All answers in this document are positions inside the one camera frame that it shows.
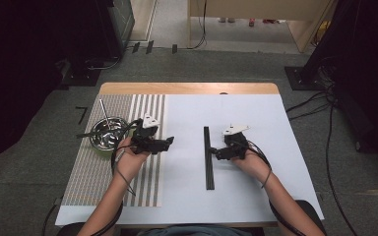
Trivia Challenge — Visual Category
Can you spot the silver metal rod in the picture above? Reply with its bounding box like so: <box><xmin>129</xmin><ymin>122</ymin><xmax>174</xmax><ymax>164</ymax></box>
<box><xmin>98</xmin><ymin>98</ymin><xmax>113</xmax><ymax>129</ymax></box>

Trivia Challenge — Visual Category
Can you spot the person's left hand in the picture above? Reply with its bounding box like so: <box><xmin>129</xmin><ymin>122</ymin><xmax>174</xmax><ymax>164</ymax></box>
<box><xmin>114</xmin><ymin>137</ymin><xmax>152</xmax><ymax>184</ymax></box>

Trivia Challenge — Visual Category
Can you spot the thin black wrist cord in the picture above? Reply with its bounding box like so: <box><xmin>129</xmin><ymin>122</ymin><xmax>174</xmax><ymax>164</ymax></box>
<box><xmin>260</xmin><ymin>168</ymin><xmax>273</xmax><ymax>190</ymax></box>
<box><xmin>113</xmin><ymin>167</ymin><xmax>137</xmax><ymax>198</ymax></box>

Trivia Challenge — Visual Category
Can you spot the black curtain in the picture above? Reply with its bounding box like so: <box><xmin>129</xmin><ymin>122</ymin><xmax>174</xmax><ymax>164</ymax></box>
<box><xmin>0</xmin><ymin>0</ymin><xmax>112</xmax><ymax>175</ymax></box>
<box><xmin>303</xmin><ymin>0</ymin><xmax>378</xmax><ymax>168</ymax></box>

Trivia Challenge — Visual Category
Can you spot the black stand leg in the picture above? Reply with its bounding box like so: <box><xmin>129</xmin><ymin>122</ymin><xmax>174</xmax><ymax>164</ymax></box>
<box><xmin>336</xmin><ymin>88</ymin><xmax>375</xmax><ymax>153</ymax></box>

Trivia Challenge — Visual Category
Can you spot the yellow object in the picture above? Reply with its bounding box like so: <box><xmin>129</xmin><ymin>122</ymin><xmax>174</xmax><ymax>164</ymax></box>
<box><xmin>314</xmin><ymin>20</ymin><xmax>332</xmax><ymax>46</ymax></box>

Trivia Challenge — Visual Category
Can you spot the person's grey-blue clothing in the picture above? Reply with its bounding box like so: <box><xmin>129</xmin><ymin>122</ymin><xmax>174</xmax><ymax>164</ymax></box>
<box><xmin>137</xmin><ymin>224</ymin><xmax>255</xmax><ymax>236</ymax></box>

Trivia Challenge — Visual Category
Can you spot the black floor cable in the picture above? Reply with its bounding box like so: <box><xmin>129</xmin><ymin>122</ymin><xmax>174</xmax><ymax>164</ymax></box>
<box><xmin>41</xmin><ymin>196</ymin><xmax>64</xmax><ymax>236</ymax></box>
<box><xmin>326</xmin><ymin>97</ymin><xmax>358</xmax><ymax>236</ymax></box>
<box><xmin>288</xmin><ymin>102</ymin><xmax>331</xmax><ymax>121</ymax></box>
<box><xmin>285</xmin><ymin>91</ymin><xmax>326</xmax><ymax>113</ymax></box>

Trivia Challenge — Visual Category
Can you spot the striped woven placemat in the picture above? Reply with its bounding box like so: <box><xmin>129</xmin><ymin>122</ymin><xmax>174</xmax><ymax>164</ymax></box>
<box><xmin>61</xmin><ymin>93</ymin><xmax>166</xmax><ymax>208</ymax></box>

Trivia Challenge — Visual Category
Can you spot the black chair armrest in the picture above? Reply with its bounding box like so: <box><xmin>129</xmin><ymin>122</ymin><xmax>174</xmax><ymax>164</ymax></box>
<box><xmin>293</xmin><ymin>199</ymin><xmax>327</xmax><ymax>236</ymax></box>
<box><xmin>56</xmin><ymin>221</ymin><xmax>87</xmax><ymax>236</ymax></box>

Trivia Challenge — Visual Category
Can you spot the black stand base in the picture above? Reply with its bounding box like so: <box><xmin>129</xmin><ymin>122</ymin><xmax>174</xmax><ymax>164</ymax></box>
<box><xmin>283</xmin><ymin>65</ymin><xmax>326</xmax><ymax>91</ymax></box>
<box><xmin>60</xmin><ymin>58</ymin><xmax>102</xmax><ymax>88</ymax></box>

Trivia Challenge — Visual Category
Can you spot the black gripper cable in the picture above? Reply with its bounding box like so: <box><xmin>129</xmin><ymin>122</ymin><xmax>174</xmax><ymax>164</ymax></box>
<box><xmin>239</xmin><ymin>140</ymin><xmax>308</xmax><ymax>236</ymax></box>
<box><xmin>92</xmin><ymin>118</ymin><xmax>143</xmax><ymax>236</ymax></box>

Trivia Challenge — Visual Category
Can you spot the wooden desk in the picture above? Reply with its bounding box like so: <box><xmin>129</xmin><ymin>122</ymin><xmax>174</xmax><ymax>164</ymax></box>
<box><xmin>186</xmin><ymin>0</ymin><xmax>339</xmax><ymax>54</ymax></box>

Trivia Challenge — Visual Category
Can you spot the black hanging cable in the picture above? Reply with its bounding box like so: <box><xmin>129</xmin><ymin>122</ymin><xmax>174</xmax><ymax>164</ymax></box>
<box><xmin>188</xmin><ymin>0</ymin><xmax>209</xmax><ymax>51</ymax></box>

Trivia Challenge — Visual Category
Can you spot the stainless steel bowl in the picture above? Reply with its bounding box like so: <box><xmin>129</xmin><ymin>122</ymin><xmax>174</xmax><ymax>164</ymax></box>
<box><xmin>89</xmin><ymin>116</ymin><xmax>136</xmax><ymax>152</ymax></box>

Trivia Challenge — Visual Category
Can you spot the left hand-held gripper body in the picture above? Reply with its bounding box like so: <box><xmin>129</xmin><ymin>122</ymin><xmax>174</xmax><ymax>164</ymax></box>
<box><xmin>131</xmin><ymin>113</ymin><xmax>165</xmax><ymax>155</ymax></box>

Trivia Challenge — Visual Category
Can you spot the person's right hand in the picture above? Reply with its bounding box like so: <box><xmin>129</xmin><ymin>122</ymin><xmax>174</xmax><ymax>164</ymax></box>
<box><xmin>232</xmin><ymin>150</ymin><xmax>272</xmax><ymax>184</ymax></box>

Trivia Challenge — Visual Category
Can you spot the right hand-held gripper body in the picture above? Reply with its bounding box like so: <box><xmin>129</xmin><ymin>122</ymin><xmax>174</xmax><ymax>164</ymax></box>
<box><xmin>221</xmin><ymin>124</ymin><xmax>250</xmax><ymax>161</ymax></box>

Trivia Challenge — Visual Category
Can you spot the grey floor cable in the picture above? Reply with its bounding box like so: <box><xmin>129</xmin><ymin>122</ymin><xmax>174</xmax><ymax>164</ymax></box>
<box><xmin>87</xmin><ymin>57</ymin><xmax>121</xmax><ymax>71</ymax></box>

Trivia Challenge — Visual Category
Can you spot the dark monitor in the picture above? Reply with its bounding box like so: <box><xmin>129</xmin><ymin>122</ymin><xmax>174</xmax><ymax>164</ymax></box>
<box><xmin>94</xmin><ymin>0</ymin><xmax>136</xmax><ymax>62</ymax></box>

